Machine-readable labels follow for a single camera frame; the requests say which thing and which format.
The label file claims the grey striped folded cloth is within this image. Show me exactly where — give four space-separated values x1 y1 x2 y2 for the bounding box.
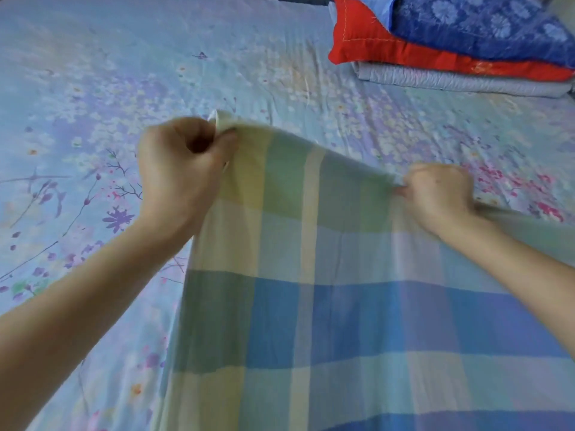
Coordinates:
350 60 575 101

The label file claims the person's left hand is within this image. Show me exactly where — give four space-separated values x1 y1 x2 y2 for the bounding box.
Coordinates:
135 116 242 245

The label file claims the person's right forearm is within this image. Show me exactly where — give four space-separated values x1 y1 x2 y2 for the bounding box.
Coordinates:
440 213 575 360

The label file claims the white bed sheet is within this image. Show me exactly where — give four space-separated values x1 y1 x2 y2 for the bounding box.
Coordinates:
151 110 575 431

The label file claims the person's left forearm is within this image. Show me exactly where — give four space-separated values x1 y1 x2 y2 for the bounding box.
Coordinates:
0 215 194 431

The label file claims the blue floral patterned sheet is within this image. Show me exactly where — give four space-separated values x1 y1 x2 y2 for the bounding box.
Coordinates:
0 0 575 431

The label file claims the red blue cloth item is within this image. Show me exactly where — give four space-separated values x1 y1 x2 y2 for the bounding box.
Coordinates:
327 0 575 84

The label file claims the person's right hand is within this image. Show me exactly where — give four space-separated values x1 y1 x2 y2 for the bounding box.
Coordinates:
392 162 480 239

